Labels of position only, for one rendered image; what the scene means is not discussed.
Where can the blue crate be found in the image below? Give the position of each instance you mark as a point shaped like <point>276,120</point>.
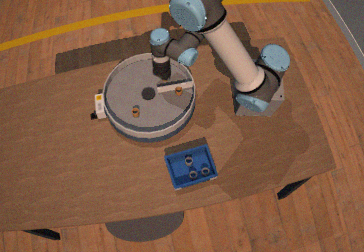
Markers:
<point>179,171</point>

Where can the grey round turntable disc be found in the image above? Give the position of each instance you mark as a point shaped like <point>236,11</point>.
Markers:
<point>162,113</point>

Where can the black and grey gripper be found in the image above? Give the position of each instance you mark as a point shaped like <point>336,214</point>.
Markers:
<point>162,65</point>

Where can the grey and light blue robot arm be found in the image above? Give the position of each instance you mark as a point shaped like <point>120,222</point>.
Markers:
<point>255,88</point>

